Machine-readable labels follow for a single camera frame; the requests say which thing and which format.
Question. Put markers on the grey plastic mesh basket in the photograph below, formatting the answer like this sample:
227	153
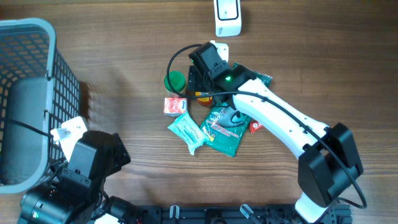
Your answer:
38	93

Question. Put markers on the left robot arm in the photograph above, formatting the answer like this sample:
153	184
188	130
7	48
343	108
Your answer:
75	193

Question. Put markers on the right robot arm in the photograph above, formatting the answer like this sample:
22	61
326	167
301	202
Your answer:
328	159

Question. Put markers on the mint toilet tissue packet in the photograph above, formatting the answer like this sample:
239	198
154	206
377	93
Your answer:
187	130

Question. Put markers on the white barcode scanner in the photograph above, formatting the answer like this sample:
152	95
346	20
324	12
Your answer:
228	18

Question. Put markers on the red coffee sachet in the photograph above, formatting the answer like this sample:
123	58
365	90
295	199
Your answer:
254	126

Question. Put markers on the green lid white jar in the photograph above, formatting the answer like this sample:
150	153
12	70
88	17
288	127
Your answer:
178	82

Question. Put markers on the green 3M gloves packet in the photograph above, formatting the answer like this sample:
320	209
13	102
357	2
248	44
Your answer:
225	128

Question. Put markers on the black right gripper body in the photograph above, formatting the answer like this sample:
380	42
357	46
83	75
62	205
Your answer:
206	84

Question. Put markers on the orange Kleenex tissue pack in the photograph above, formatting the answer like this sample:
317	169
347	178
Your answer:
174	107

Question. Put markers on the orange sauce bottle green cap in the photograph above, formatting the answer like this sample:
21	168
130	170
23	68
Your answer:
203	99

